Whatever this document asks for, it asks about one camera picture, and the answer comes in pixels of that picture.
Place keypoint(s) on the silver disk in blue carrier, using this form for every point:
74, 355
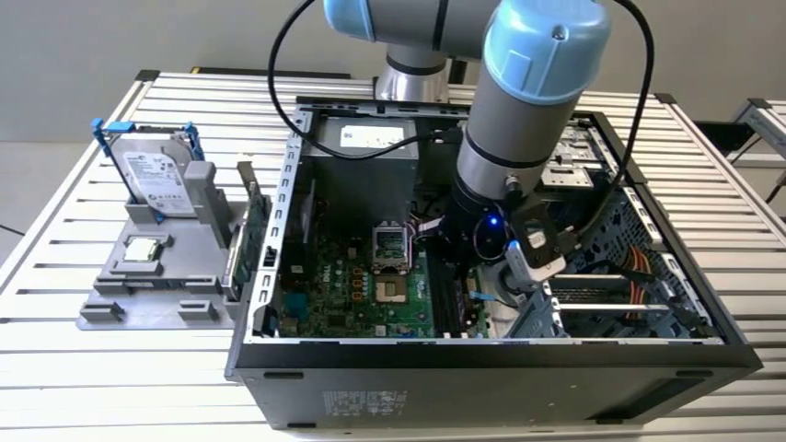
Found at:
150, 179

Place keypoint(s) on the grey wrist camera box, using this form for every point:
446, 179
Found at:
537, 230

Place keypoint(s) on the grey metal disk bay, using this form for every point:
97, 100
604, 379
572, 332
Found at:
614, 307

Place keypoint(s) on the silver CPU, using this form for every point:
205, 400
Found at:
141, 252

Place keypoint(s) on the blue expansion slot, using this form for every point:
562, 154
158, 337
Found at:
297, 306

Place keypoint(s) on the grey parts rack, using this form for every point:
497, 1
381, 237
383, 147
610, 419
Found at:
178, 258

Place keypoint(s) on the green graphics card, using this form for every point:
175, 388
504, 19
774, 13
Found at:
253, 230

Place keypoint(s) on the green motherboard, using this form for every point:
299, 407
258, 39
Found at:
393, 317

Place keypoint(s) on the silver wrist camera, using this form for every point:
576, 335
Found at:
541, 269

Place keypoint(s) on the dark blue RAM stick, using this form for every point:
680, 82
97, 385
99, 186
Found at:
461, 304
157, 286

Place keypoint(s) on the round black cooler fan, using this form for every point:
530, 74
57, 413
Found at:
433, 207

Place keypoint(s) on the thin locking lever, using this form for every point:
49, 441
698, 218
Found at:
411, 251

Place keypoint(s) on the black open PC case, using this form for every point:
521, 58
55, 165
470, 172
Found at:
430, 396

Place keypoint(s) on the aluminium slat side table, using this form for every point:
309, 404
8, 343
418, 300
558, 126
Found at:
770, 112

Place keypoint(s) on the CPU socket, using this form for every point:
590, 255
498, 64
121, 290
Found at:
390, 289

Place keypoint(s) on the grey power supply unit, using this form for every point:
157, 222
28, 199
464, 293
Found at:
362, 193

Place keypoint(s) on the RAM slot white clips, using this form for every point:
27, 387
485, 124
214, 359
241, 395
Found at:
444, 304
465, 336

